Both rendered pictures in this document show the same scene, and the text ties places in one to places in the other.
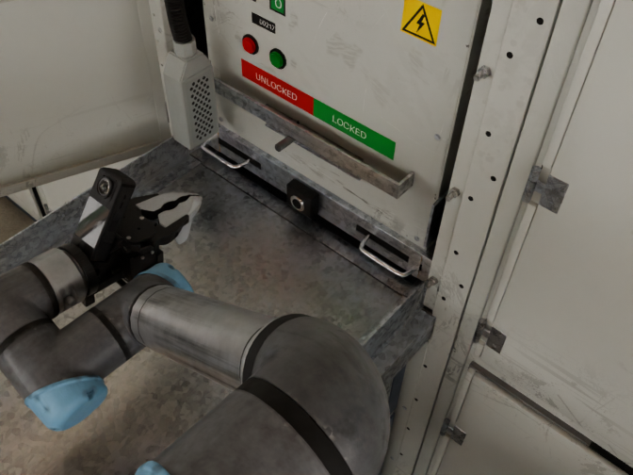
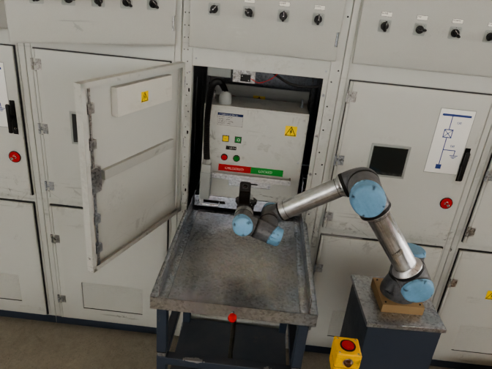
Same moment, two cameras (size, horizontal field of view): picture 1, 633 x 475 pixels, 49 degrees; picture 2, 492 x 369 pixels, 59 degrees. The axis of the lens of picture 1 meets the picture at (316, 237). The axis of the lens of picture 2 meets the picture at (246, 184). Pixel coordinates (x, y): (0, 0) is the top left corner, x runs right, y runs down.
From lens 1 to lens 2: 1.42 m
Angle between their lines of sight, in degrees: 38
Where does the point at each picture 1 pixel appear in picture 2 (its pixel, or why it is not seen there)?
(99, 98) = (163, 193)
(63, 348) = (269, 221)
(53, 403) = (279, 232)
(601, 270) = not seen: hidden behind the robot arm
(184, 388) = (263, 258)
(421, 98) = (291, 153)
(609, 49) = (348, 120)
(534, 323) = (341, 203)
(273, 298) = not seen: hidden behind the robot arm
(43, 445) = (242, 284)
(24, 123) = (145, 206)
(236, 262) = not seen: hidden behind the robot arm
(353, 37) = (267, 142)
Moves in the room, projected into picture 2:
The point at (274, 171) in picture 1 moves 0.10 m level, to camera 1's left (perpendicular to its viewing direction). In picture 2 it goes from (231, 201) to (214, 206)
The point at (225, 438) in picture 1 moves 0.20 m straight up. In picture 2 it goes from (364, 175) to (375, 120)
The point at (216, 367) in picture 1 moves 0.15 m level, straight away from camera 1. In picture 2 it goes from (326, 193) to (293, 180)
